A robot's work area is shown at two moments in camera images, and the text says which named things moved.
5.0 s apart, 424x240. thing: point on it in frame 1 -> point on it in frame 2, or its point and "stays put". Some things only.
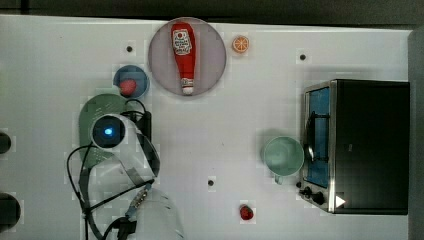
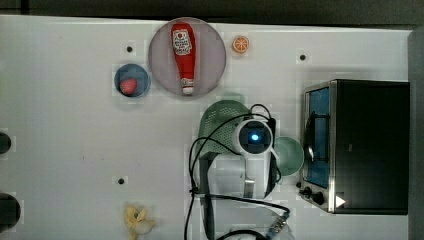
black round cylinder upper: x=5 y=143 stays put
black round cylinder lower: x=10 y=211 stays put
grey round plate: x=209 y=57 stays put
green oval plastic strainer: x=92 y=108 -> x=218 y=129
